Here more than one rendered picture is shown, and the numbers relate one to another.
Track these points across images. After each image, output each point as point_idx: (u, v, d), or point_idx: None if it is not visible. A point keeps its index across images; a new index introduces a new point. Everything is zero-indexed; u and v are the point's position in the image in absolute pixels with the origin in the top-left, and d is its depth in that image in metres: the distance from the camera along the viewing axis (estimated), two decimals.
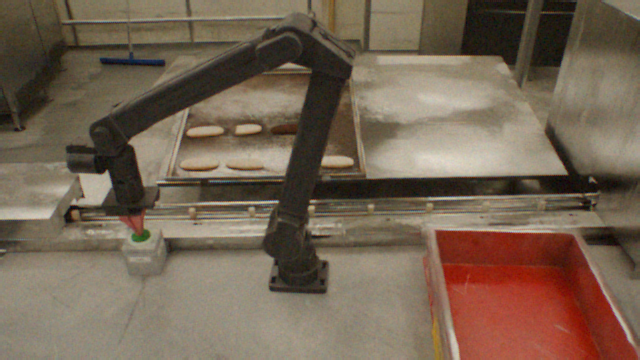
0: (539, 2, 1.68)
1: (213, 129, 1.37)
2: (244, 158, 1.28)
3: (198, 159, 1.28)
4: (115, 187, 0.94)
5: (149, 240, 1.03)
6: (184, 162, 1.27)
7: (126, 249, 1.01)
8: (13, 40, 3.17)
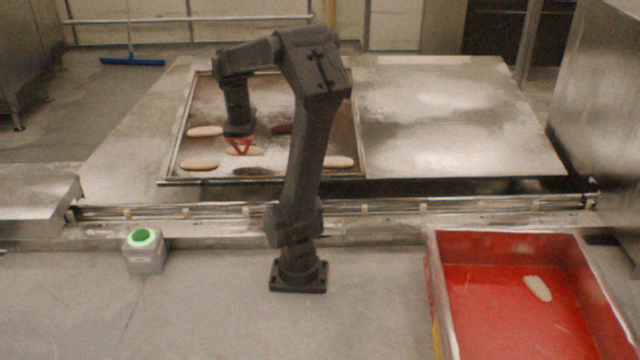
0: (539, 2, 1.68)
1: (213, 129, 1.37)
2: (244, 146, 1.26)
3: (198, 159, 1.28)
4: None
5: (149, 240, 1.03)
6: (184, 162, 1.27)
7: (126, 249, 1.01)
8: (13, 40, 3.17)
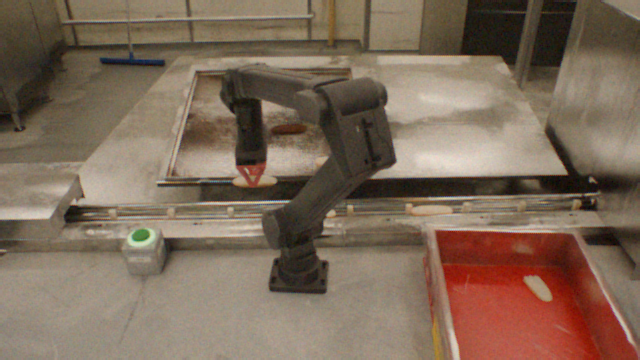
0: (539, 2, 1.68)
1: (265, 179, 1.14)
2: (430, 206, 1.20)
3: None
4: None
5: (149, 240, 1.03)
6: None
7: (126, 249, 1.01)
8: (13, 40, 3.17)
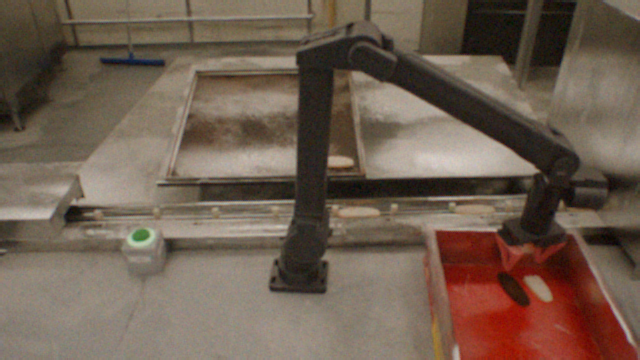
0: (539, 2, 1.68)
1: (369, 211, 1.18)
2: None
3: (472, 205, 1.20)
4: (541, 219, 0.88)
5: (149, 240, 1.03)
6: (459, 208, 1.19)
7: (126, 249, 1.01)
8: (13, 40, 3.17)
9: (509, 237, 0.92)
